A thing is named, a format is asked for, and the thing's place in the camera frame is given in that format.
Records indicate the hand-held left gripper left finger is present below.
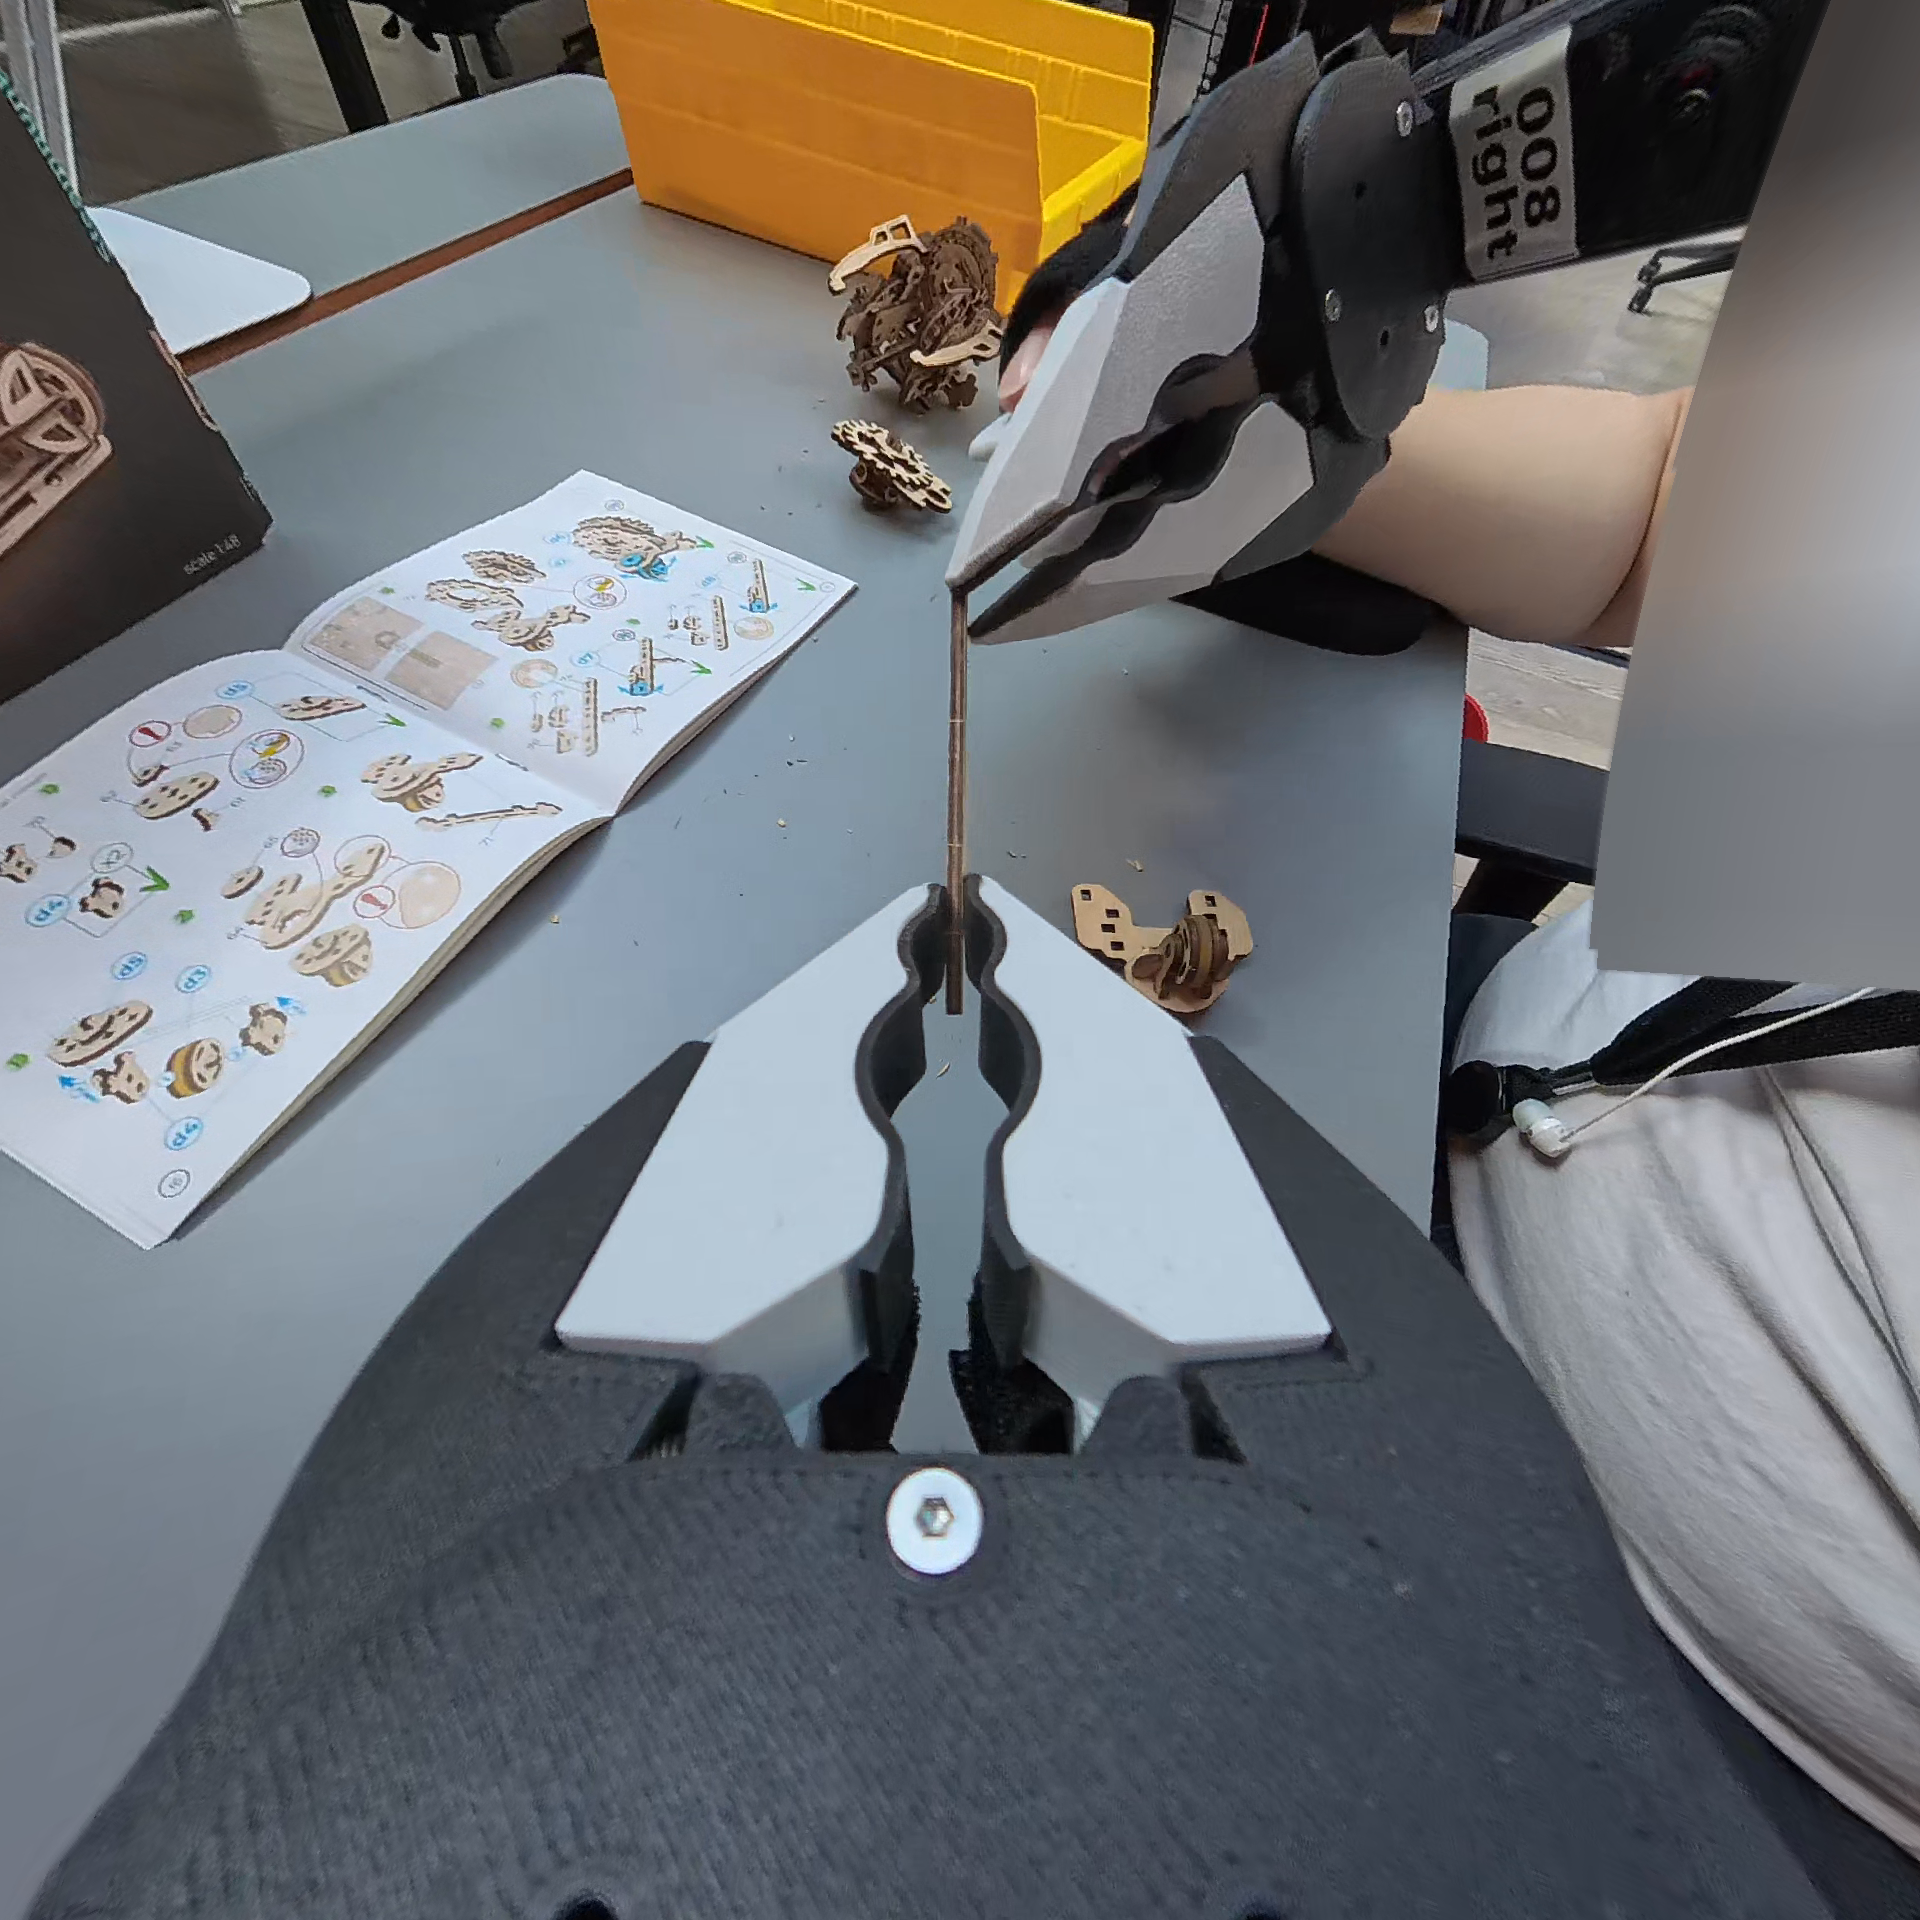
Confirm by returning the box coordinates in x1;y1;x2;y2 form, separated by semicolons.
556;883;963;1454

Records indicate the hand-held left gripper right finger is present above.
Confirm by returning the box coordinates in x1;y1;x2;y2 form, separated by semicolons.
968;877;1334;1450

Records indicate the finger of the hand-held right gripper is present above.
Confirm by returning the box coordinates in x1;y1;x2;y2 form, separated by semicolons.
968;401;1326;645
947;171;1280;587

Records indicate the wooden model part with holes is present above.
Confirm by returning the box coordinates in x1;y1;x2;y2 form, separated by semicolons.
1070;881;1257;1017

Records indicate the thin wooden model strip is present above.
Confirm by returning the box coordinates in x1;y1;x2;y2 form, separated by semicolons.
945;587;971;1017

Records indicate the person's right forearm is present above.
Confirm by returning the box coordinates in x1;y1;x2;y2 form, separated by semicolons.
1317;382;1692;650

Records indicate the wooden gear model assembly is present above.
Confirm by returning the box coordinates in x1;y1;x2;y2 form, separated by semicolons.
825;214;1005;414

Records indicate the black model kit box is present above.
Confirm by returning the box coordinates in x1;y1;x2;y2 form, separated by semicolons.
0;102;276;711

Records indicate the person's right hand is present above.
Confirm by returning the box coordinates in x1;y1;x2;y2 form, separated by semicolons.
996;207;1152;417

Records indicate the small wooden gear part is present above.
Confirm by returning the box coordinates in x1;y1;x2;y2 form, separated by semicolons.
833;417;955;516

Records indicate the yellow plastic bin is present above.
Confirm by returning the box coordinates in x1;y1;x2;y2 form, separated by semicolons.
585;0;1155;314

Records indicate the black chair armrest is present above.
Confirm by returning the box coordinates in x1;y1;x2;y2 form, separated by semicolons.
1452;731;1610;890

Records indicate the white instruction booklet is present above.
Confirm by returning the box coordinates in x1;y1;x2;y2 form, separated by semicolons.
0;471;860;1252

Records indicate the person's white shirt torso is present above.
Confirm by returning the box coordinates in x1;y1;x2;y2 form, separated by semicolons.
1440;897;1920;1865

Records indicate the white flat plate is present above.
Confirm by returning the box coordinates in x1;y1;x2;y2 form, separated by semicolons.
86;206;313;359

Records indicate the white earphone with cable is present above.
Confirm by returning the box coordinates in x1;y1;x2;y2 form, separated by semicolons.
1508;983;1881;1161

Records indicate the black shoulder strap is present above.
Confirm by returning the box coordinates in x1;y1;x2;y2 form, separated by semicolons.
1446;980;1920;1154

